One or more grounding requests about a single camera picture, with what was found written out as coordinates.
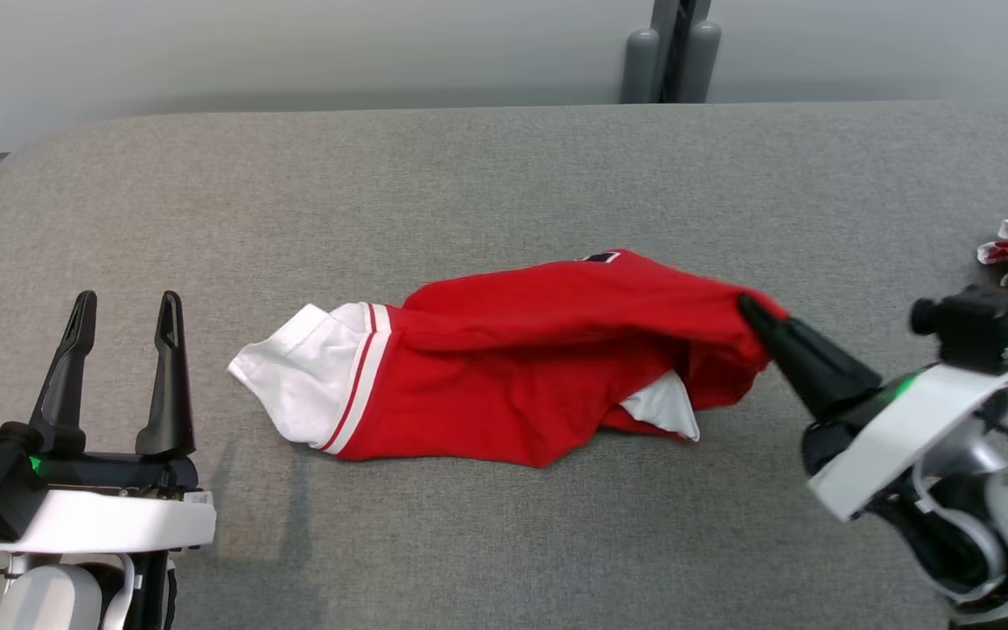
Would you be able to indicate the red white basketball jersey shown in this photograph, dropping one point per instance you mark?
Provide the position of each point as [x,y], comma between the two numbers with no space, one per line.
[513,367]

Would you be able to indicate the grey partition post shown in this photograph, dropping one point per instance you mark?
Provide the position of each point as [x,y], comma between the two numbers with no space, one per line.
[701,61]
[641,70]

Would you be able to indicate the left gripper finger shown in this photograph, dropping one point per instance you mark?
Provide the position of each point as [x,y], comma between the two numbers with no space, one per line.
[66,385]
[171,394]

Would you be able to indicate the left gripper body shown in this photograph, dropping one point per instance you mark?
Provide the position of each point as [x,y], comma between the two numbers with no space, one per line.
[119,472]

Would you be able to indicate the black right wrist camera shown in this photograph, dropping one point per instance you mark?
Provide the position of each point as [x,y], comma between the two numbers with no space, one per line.
[981,328]

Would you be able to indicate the white left camera bracket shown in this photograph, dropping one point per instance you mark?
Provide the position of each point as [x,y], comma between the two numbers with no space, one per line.
[101,521]

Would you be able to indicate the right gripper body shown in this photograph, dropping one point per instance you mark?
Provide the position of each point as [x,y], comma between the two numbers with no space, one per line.
[836,429]

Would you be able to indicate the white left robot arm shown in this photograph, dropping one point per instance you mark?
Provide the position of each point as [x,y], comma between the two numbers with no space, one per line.
[49,599]

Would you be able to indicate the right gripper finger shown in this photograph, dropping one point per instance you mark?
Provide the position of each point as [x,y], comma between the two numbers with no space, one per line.
[819,367]

